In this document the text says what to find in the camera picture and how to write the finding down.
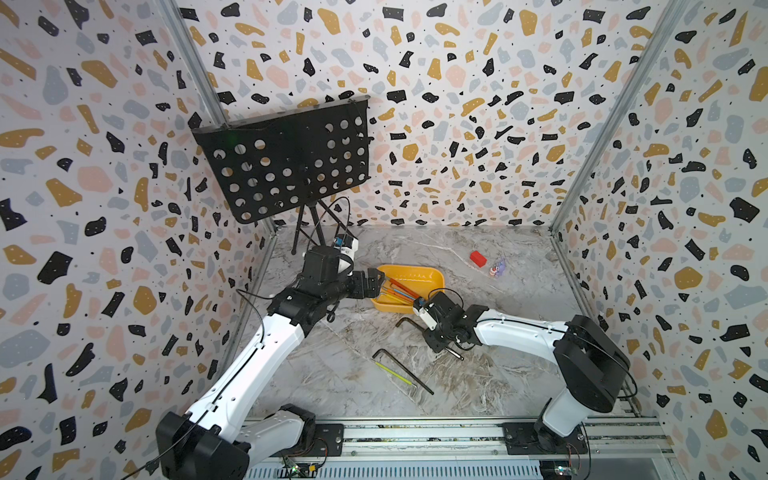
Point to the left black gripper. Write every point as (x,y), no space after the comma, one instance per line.
(373,284)

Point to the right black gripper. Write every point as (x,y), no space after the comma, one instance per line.
(429,341)

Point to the orange hex key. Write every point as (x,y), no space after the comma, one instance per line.
(387,288)

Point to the yellow hex key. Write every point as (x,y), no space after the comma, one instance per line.
(389,298)

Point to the yellow plastic storage box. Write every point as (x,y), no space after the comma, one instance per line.
(421,279)

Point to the red hex key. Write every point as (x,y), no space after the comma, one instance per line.
(403,289)

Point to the long black hex key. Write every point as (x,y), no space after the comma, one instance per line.
(422,330)

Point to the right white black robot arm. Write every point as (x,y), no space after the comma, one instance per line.
(593,368)

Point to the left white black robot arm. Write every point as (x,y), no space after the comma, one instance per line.
(211,440)

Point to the lime green hex key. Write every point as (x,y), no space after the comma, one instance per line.
(394,374)

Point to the small purple toy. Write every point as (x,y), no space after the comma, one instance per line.
(498,268)

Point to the red small block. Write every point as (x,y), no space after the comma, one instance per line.
(478,259)

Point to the black perforated music stand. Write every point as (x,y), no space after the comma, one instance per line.
(290,160)

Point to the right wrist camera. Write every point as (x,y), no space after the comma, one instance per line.
(420,308)

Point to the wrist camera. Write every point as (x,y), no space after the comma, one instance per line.
(326,263)
(420,308)

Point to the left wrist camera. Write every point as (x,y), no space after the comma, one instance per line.
(326,263)

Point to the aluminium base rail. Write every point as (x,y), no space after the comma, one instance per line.
(477,448)

